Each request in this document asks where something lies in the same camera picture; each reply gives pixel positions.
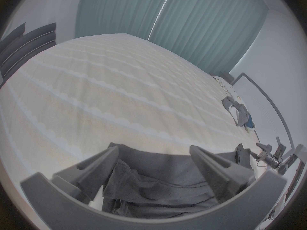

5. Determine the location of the white printed pillow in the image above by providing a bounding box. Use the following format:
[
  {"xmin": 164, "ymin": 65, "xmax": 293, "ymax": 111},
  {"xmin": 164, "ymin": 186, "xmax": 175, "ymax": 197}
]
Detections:
[{"xmin": 213, "ymin": 76, "xmax": 247, "ymax": 107}]

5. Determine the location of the pile of clothes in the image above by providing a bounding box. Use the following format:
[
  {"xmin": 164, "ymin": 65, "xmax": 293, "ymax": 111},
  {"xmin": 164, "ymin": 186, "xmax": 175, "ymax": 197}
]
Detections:
[{"xmin": 221, "ymin": 96, "xmax": 256, "ymax": 132}]

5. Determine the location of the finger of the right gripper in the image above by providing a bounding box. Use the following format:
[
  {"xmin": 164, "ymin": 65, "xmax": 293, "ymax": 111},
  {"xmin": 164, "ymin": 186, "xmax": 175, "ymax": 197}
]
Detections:
[
  {"xmin": 249, "ymin": 152, "xmax": 267, "ymax": 161},
  {"xmin": 255, "ymin": 142, "xmax": 273, "ymax": 153}
]

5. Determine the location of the grey bedside table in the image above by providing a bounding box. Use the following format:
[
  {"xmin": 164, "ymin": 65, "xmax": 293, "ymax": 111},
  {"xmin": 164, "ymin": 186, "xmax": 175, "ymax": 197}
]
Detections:
[{"xmin": 219, "ymin": 71, "xmax": 234, "ymax": 83}]

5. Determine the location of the blue-green curtain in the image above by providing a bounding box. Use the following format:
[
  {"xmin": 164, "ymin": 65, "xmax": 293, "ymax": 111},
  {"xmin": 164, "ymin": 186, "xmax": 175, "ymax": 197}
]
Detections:
[
  {"xmin": 74, "ymin": 0, "xmax": 177, "ymax": 41},
  {"xmin": 147, "ymin": 0, "xmax": 269, "ymax": 75}
]

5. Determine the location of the bed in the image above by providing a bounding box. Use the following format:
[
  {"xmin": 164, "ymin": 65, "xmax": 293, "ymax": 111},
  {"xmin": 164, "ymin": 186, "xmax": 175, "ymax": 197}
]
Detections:
[{"xmin": 0, "ymin": 33, "xmax": 294, "ymax": 210}]

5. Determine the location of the black T-shirt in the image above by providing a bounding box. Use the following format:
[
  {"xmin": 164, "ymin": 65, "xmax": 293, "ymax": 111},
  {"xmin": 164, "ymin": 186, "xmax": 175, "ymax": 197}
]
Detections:
[{"xmin": 102, "ymin": 143, "xmax": 253, "ymax": 219}]

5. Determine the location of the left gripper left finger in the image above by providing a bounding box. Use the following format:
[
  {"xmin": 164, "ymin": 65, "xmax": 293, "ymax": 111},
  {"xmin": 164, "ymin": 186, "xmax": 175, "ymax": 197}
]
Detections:
[{"xmin": 51, "ymin": 146, "xmax": 119, "ymax": 204}]

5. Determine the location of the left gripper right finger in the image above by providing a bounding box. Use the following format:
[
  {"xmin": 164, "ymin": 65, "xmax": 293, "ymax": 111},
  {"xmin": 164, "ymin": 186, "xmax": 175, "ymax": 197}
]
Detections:
[{"xmin": 189, "ymin": 146, "xmax": 256, "ymax": 203}]

